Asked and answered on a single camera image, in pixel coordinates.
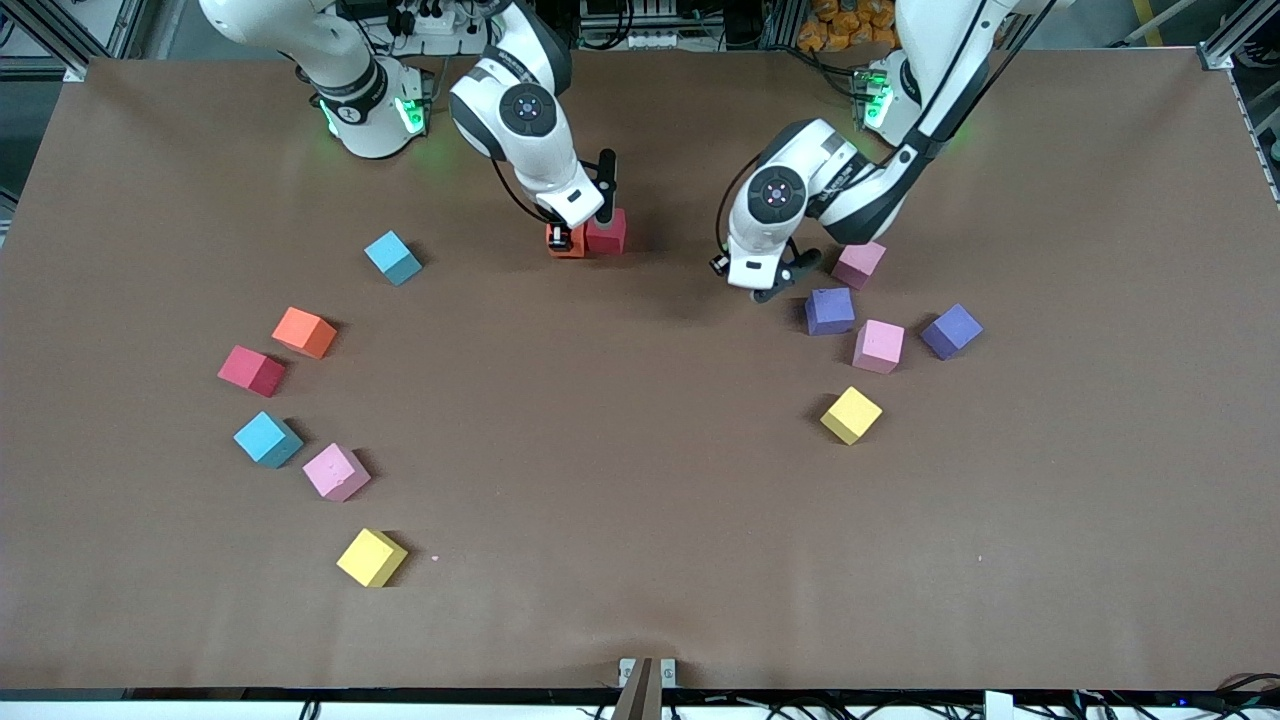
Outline crimson foam cube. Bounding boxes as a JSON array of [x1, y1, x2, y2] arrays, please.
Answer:
[[585, 208, 629, 255], [217, 345, 288, 399]]

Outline purple foam cube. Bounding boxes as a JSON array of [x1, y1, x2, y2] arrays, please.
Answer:
[[920, 303, 984, 362], [804, 287, 857, 337]]

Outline yellow foam cube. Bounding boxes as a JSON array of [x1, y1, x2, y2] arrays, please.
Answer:
[[336, 528, 409, 589], [820, 386, 884, 446]]

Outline pink foam cube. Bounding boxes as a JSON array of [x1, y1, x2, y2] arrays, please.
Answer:
[[302, 442, 372, 503], [852, 319, 906, 376], [830, 240, 888, 291]]

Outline blue foam cube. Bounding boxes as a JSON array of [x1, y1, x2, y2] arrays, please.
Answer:
[[363, 230, 424, 288], [233, 411, 304, 470]]

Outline white power strip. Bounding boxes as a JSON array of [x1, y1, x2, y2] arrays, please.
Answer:
[[395, 3, 471, 37]]

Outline bag of orange items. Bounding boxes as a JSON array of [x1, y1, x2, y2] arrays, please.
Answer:
[[797, 0, 901, 53]]

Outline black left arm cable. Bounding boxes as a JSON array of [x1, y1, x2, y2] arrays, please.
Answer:
[[714, 0, 1061, 261]]

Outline metal bracket with brown post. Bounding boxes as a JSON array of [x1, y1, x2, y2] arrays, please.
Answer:
[[617, 656, 678, 720]]

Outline aluminium frame profile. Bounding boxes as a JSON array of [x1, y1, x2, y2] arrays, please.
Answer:
[[0, 0, 91, 83], [1203, 0, 1280, 73]]

